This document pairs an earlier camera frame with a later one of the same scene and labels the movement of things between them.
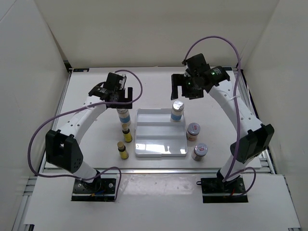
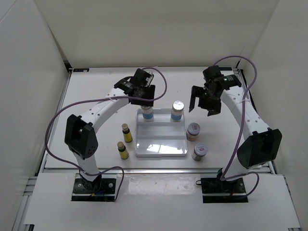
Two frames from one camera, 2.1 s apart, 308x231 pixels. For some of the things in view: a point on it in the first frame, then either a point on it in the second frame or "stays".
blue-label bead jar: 178,107 stays
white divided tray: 156,135 stays
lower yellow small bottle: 122,150 stays
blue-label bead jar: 124,118 → 147,111
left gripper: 121,91 → 152,88
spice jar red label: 193,129 stays
